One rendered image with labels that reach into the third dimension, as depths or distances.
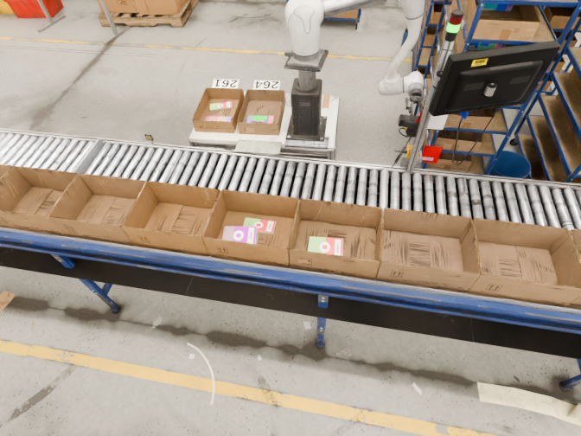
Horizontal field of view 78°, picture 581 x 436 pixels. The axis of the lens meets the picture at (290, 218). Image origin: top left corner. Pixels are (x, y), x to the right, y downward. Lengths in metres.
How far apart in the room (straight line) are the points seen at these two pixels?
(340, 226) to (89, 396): 1.86
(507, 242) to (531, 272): 0.16
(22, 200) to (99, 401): 1.27
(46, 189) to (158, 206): 0.70
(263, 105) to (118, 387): 2.11
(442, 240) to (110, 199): 1.76
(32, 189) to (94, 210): 0.45
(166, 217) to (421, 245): 1.30
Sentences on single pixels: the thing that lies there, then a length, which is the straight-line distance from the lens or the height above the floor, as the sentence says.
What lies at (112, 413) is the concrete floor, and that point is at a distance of 2.67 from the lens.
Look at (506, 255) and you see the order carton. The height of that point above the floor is 0.88.
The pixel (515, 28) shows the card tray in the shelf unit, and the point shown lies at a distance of 2.46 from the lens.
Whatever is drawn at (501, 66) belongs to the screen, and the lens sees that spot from 1.90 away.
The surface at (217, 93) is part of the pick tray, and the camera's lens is 2.91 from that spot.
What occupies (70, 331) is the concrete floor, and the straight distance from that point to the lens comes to 3.00.
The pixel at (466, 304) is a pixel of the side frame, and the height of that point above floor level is 0.91.
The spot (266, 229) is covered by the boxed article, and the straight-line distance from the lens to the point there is 1.81.
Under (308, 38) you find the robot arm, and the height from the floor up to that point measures 1.41.
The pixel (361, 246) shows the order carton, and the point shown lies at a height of 0.89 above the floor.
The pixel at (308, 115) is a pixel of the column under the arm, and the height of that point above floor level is 0.92.
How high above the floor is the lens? 2.37
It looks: 53 degrees down
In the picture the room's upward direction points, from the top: 4 degrees counter-clockwise
